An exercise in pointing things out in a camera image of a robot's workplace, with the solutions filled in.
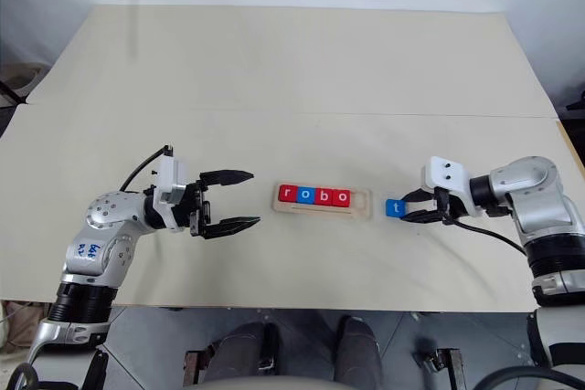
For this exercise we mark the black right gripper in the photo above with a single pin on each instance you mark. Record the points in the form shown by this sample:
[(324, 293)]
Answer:
[(452, 209)]

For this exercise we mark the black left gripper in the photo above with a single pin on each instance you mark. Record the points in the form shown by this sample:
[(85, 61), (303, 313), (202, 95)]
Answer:
[(194, 209)]

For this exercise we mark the blue letter tile t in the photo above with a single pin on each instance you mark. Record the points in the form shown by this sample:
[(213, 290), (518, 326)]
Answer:
[(395, 208)]

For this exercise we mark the wooden letter tray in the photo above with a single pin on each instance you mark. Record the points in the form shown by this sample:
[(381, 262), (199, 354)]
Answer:
[(361, 207)]

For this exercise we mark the red letter tile o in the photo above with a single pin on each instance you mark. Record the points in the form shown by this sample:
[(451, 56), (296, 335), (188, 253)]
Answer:
[(341, 197)]

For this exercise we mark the red letter tile b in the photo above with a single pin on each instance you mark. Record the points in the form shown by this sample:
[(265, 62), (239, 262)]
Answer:
[(323, 196)]

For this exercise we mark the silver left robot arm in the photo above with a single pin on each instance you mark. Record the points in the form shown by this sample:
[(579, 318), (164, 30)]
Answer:
[(109, 216)]

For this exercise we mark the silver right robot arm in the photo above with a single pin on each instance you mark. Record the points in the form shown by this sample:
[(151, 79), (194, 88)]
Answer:
[(535, 207)]

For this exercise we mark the red letter tile r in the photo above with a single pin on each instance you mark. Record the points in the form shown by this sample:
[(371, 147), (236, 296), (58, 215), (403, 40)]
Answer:
[(288, 193)]

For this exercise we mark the blue letter tile o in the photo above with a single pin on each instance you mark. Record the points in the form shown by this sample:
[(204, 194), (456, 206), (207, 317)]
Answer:
[(305, 195)]

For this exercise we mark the dark background object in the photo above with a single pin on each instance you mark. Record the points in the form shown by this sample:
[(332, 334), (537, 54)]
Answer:
[(575, 104)]

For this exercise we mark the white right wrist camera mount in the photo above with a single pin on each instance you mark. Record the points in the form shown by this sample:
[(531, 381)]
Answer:
[(445, 173)]

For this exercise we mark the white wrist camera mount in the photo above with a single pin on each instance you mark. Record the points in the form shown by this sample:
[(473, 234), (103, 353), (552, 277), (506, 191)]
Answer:
[(169, 180), (445, 173)]

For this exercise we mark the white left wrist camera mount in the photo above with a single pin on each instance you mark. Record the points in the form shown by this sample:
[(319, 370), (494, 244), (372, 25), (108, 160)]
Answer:
[(169, 180)]

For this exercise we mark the brown metal table bracket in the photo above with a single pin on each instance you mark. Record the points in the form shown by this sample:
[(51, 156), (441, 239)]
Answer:
[(194, 365), (450, 369)]

